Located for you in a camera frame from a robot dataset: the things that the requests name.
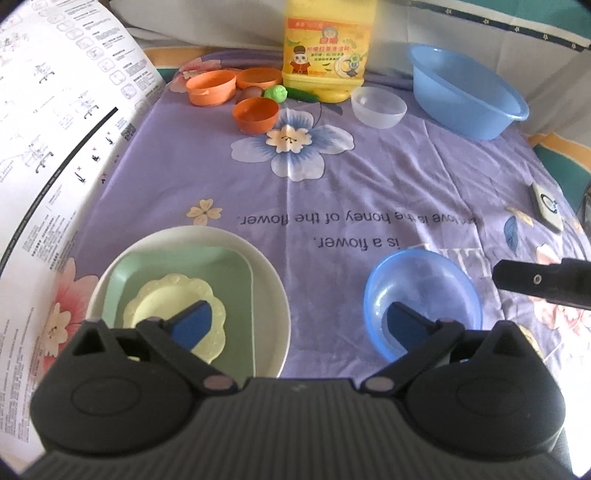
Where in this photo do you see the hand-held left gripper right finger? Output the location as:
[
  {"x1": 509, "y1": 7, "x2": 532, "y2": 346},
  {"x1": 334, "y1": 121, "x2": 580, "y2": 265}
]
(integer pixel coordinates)
[{"x1": 361, "y1": 302, "x2": 533, "y2": 398}]

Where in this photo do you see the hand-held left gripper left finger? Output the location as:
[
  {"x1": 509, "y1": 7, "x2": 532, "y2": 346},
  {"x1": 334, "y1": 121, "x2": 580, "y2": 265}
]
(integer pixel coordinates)
[{"x1": 69, "y1": 300, "x2": 234, "y2": 398}]

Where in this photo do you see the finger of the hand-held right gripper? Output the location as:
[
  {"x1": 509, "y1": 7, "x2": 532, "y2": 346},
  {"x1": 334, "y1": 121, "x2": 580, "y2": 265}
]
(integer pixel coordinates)
[{"x1": 492, "y1": 258, "x2": 591, "y2": 311}]

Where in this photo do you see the small blue bowl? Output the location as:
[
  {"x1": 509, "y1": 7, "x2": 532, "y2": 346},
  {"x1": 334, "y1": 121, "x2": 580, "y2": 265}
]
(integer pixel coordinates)
[{"x1": 363, "y1": 250, "x2": 483, "y2": 363}]

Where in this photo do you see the yellow flower-shaped plate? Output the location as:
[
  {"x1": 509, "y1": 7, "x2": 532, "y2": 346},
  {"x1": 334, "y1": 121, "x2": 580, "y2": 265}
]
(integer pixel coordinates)
[{"x1": 123, "y1": 273, "x2": 228, "y2": 363}]

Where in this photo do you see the green square plate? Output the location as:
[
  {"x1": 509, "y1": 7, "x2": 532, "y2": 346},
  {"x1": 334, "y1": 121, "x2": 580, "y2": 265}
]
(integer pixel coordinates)
[{"x1": 100, "y1": 247, "x2": 256, "y2": 377}]

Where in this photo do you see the white round plate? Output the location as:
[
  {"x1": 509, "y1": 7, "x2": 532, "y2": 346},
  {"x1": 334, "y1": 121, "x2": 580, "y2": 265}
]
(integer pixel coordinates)
[{"x1": 85, "y1": 226, "x2": 291, "y2": 379}]

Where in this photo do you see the white square device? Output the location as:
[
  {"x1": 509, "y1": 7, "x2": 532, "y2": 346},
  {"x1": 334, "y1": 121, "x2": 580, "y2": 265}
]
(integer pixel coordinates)
[{"x1": 530, "y1": 182, "x2": 565, "y2": 234}]

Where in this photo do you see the teal and yellow blanket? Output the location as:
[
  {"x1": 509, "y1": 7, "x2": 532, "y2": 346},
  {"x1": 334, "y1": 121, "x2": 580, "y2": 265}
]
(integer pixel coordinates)
[{"x1": 531, "y1": 133, "x2": 591, "y2": 204}]

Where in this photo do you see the purple floral cloth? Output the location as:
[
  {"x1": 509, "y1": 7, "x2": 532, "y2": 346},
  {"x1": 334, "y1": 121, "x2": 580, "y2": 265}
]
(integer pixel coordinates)
[{"x1": 28, "y1": 48, "x2": 591, "y2": 384}]

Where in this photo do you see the large blue basin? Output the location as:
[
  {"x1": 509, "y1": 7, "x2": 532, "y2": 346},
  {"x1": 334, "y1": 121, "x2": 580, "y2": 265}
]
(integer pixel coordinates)
[{"x1": 406, "y1": 44, "x2": 530, "y2": 140}]

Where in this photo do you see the small deep orange bowl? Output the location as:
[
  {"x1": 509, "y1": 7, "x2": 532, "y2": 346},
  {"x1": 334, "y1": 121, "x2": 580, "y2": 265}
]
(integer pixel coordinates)
[{"x1": 232, "y1": 98, "x2": 280, "y2": 134}]

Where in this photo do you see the clear plastic bowl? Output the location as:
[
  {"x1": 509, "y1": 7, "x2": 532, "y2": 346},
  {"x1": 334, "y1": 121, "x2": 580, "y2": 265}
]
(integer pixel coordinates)
[{"x1": 351, "y1": 87, "x2": 408, "y2": 129}]

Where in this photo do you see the white instruction sheet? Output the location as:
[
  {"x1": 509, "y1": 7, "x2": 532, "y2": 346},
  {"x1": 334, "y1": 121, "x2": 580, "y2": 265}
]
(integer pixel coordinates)
[{"x1": 0, "y1": 0, "x2": 164, "y2": 457}]

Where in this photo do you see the dark green toy vegetable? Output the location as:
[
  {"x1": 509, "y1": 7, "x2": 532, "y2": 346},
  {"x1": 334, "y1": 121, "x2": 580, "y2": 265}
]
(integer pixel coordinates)
[{"x1": 284, "y1": 86, "x2": 319, "y2": 103}]

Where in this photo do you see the shallow orange bowl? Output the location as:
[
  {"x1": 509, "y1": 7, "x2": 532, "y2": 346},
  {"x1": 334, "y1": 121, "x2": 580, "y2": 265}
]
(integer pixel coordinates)
[{"x1": 235, "y1": 68, "x2": 283, "y2": 90}]

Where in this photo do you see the yellow detergent bottle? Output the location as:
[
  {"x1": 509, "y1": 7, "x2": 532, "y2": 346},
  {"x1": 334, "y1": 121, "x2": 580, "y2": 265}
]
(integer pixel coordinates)
[{"x1": 281, "y1": 0, "x2": 377, "y2": 103}]

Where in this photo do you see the teal star-trimmed sheet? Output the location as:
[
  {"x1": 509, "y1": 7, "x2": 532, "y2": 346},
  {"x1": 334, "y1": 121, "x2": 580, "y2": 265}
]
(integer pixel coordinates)
[{"x1": 111, "y1": 0, "x2": 591, "y2": 134}]

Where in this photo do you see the orange bowl with handle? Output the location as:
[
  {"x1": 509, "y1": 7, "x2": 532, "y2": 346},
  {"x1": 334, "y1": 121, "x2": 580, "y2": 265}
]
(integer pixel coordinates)
[{"x1": 186, "y1": 70, "x2": 237, "y2": 107}]

